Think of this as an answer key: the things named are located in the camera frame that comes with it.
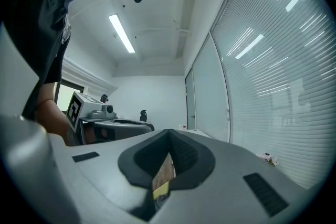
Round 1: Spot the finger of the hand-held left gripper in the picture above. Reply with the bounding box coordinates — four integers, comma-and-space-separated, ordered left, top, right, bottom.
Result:
92, 119, 156, 143

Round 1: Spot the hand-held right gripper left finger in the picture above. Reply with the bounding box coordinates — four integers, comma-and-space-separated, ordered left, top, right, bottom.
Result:
66, 128, 171, 224

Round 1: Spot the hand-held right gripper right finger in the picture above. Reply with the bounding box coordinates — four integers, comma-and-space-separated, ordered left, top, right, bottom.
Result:
151, 128, 313, 224

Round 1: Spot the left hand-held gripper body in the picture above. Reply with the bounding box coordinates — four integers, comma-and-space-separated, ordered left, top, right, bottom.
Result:
65, 91, 118, 145

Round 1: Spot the person's left forearm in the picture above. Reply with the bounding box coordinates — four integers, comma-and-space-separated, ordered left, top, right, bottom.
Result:
34, 99, 71, 147

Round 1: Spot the pink flower bouquet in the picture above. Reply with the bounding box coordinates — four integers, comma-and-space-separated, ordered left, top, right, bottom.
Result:
258, 152, 279, 168

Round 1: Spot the round table with yellow tablecloth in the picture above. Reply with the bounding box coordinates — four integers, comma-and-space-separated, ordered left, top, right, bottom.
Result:
152, 182, 171, 199

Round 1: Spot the frosted glass door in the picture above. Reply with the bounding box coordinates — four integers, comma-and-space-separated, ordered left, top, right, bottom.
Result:
184, 68, 196, 131

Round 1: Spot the ceiling light bar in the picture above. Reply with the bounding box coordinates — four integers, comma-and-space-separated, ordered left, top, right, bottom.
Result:
108, 14, 137, 54

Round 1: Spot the person's black shirt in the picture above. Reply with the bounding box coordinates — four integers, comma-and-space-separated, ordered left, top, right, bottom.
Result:
4, 0, 72, 122

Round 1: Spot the large glass wall with blinds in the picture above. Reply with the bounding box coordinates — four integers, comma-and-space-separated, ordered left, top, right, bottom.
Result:
193, 0, 336, 191

